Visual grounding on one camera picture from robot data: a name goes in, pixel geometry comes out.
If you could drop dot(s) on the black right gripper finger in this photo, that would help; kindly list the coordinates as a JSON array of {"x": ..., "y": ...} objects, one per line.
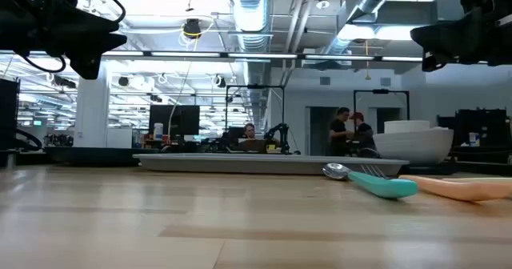
[
  {"x": 444, "y": 37},
  {"x": 444, "y": 59}
]

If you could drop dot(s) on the black metal frame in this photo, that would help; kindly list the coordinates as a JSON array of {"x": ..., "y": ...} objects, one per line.
[
  {"x": 380, "y": 91},
  {"x": 256, "y": 86}
]

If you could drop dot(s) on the grey door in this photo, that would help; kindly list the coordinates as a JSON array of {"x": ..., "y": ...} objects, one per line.
[{"x": 320, "y": 133}]

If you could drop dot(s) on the silver ribbed ceiling duct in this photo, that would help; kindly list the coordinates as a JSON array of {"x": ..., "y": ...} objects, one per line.
[{"x": 251, "y": 13}]

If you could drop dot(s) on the black computer monitor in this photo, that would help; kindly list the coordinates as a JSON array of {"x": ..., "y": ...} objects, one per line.
[{"x": 180, "y": 121}]

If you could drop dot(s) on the black equipment rack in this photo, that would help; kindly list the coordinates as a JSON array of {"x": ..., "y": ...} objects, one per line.
[{"x": 484, "y": 125}]

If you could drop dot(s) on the black round object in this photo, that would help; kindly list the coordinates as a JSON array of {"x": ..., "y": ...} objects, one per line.
[{"x": 368, "y": 153}]

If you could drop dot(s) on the long overhead light rail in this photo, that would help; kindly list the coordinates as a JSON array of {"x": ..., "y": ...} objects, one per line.
[{"x": 260, "y": 55}]

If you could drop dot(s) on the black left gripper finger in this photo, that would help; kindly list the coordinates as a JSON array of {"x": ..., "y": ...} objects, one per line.
[
  {"x": 90, "y": 63},
  {"x": 100, "y": 34}
]

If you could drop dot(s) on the white cabinet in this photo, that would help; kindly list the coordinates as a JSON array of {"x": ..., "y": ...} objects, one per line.
[{"x": 119, "y": 138}]

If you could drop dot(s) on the white canister blue label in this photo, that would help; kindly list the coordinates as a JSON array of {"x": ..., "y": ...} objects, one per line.
[{"x": 158, "y": 132}]

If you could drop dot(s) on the white square pillar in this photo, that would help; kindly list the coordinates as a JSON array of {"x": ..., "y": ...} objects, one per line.
[{"x": 92, "y": 113}]

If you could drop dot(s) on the small white blue container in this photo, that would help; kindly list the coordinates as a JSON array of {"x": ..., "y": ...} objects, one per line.
[{"x": 474, "y": 139}]

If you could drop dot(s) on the black cabinet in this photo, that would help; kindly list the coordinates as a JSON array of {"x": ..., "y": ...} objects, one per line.
[{"x": 9, "y": 113}]

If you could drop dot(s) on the white ribbed bowl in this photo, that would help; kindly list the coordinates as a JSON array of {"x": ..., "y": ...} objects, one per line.
[{"x": 416, "y": 147}]

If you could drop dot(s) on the grey rectangular serving tray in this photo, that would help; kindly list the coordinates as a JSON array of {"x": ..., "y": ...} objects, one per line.
[{"x": 240, "y": 165}]

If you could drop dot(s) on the black background robot arm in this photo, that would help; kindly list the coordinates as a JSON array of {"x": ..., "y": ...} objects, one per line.
[{"x": 283, "y": 135}]

